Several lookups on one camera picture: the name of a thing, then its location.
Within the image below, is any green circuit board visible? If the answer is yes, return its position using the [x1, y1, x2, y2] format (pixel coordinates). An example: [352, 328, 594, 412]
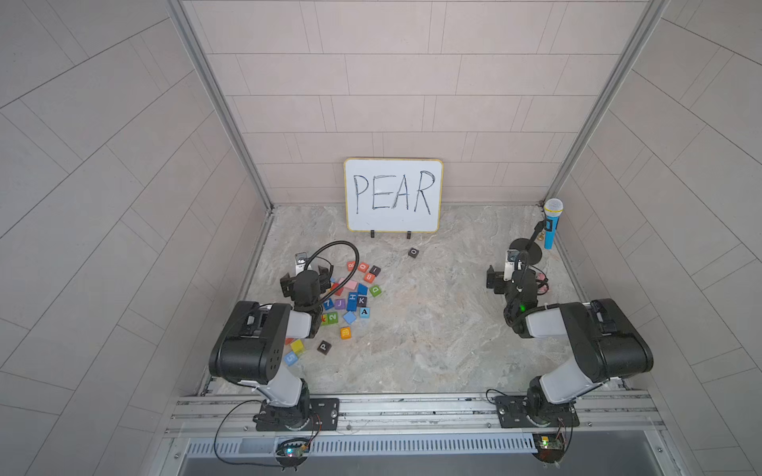
[533, 434, 567, 464]
[275, 438, 312, 468]

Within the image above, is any white PEAR whiteboard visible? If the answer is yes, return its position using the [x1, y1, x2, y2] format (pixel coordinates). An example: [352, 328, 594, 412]
[343, 158, 444, 233]

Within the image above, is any yellow E block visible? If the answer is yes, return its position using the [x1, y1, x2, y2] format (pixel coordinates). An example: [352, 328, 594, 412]
[291, 339, 306, 356]

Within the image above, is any left green circuit board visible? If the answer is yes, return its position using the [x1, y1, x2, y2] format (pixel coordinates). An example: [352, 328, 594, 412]
[275, 438, 312, 468]

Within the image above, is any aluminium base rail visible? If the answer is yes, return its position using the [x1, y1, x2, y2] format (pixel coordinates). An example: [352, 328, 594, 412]
[164, 390, 666, 461]

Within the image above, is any black microphone stand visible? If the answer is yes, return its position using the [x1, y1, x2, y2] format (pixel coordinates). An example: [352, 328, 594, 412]
[509, 219, 545, 265]

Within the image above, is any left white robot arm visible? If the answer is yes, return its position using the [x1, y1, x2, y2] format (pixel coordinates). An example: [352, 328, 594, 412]
[208, 267, 333, 430]

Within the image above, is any blue H block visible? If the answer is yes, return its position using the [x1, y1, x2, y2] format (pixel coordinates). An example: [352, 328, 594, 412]
[346, 293, 358, 313]

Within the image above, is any right green circuit board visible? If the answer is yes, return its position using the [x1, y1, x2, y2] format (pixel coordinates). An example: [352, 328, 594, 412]
[533, 434, 567, 464]

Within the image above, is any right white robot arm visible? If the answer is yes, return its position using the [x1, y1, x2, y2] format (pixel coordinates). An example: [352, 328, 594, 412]
[486, 267, 654, 428]

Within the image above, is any dark brown P block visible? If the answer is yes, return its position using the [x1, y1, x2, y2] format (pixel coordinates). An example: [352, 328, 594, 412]
[317, 340, 333, 355]

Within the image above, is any light blue bottom block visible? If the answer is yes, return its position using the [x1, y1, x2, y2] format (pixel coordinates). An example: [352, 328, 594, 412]
[284, 352, 299, 366]

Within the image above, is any blue toy microphone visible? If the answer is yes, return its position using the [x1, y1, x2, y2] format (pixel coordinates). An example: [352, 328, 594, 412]
[544, 198, 564, 250]

